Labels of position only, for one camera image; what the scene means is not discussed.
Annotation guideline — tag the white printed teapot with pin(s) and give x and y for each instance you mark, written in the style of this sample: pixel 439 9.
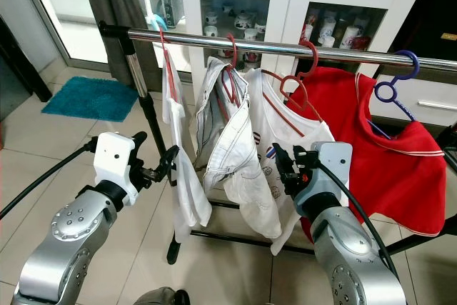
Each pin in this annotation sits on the white printed teapot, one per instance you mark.
pixel 241 20

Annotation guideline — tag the red shirt with white trim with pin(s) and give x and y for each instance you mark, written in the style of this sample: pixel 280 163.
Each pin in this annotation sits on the red shirt with white trim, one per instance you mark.
pixel 393 169

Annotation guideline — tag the small white printed mug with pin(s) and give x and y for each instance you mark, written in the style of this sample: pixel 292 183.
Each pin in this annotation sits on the small white printed mug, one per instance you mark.
pixel 211 18

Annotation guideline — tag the chrome and black clothes rack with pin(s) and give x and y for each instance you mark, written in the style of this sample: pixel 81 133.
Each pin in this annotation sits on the chrome and black clothes rack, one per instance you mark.
pixel 271 46

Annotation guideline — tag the grey curtain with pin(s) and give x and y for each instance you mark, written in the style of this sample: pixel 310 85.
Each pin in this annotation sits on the grey curtain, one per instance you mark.
pixel 111 12

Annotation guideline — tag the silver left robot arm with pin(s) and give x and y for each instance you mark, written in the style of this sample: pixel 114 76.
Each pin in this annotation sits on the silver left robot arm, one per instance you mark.
pixel 68 230

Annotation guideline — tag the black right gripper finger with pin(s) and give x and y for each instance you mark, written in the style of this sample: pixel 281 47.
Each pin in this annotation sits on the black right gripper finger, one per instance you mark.
pixel 285 162
pixel 305 156

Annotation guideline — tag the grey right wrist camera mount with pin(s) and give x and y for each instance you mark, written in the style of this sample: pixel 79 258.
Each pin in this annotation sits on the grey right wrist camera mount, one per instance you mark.
pixel 334 169

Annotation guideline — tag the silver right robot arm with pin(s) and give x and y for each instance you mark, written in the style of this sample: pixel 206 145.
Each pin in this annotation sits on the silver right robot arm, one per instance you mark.
pixel 353 255

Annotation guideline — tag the plain white garment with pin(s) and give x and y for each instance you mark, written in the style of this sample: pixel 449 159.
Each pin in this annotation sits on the plain white garment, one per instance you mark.
pixel 189 198

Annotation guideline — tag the black furniture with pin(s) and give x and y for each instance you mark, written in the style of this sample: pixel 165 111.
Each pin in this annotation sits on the black furniture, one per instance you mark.
pixel 11 69

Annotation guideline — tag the purple plastic clothes hanger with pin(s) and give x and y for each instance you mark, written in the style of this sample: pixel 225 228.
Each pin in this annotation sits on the purple plastic clothes hanger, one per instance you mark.
pixel 415 62

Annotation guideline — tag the tall white printed mug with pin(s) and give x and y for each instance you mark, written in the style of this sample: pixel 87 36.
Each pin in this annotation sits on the tall white printed mug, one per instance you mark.
pixel 328 28

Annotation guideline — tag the teal shaggy floor mat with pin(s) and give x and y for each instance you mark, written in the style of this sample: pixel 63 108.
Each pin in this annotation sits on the teal shaggy floor mat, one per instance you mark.
pixel 86 98

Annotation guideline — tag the grey robot leg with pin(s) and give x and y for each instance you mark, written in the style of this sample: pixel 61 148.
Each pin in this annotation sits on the grey robot leg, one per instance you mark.
pixel 161 297

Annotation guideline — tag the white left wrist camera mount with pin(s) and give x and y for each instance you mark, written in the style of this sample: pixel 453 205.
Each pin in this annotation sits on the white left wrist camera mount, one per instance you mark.
pixel 116 166

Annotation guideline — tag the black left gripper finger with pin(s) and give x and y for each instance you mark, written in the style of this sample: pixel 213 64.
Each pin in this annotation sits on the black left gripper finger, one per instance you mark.
pixel 169 159
pixel 163 180

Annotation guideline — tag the white framed glass door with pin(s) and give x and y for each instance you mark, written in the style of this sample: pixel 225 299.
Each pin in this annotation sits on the white framed glass door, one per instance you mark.
pixel 57 5

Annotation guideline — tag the white t-shirt with blue print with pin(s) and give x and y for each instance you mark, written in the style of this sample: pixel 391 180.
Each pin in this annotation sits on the white t-shirt with blue print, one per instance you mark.
pixel 271 116

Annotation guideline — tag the white denim garment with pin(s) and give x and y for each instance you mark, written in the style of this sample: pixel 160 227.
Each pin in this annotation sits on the white denim garment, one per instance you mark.
pixel 246 162

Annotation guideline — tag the red plastic clothes hanger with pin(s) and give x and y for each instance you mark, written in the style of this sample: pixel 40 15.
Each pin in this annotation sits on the red plastic clothes hanger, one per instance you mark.
pixel 163 58
pixel 233 44
pixel 316 53

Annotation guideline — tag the grey metal wall box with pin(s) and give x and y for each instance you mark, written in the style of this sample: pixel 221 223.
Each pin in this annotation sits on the grey metal wall box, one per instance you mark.
pixel 171 1

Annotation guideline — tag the white mug with red print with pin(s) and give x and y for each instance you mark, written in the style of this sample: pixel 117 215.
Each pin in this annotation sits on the white mug with red print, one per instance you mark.
pixel 352 34

